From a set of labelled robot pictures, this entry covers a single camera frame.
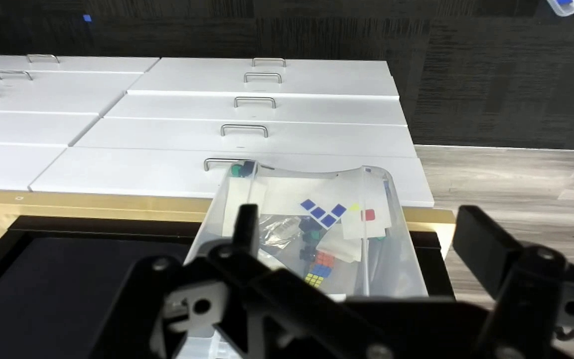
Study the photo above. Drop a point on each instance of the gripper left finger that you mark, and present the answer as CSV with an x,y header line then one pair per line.
x,y
247,229

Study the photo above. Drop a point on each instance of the white sheet with coloured squares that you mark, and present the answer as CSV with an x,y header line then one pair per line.
x,y
327,199

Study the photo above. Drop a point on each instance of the green and black small object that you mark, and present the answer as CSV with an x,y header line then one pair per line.
x,y
241,169

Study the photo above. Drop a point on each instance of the folded white paper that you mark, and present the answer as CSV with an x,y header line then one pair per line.
x,y
339,248

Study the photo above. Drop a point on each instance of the white drawer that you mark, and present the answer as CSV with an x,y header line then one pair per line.
x,y
8,167
28,128
327,67
97,64
77,81
327,109
327,139
327,85
58,102
117,172

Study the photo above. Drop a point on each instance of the black cooktop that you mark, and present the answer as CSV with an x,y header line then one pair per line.
x,y
68,289

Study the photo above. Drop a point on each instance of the black puzzle pieces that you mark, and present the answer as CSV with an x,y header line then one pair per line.
x,y
309,234

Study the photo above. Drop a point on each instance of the clear plastic bag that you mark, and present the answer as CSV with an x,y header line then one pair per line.
x,y
279,232

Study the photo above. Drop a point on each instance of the colourful puzzle cube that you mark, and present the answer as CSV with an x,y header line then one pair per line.
x,y
319,269

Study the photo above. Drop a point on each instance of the clear plastic storage bin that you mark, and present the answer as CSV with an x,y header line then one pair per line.
x,y
396,259

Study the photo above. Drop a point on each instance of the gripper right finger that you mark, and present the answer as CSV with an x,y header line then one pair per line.
x,y
486,244

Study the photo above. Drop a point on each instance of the white and blue object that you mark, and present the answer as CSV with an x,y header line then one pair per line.
x,y
568,6

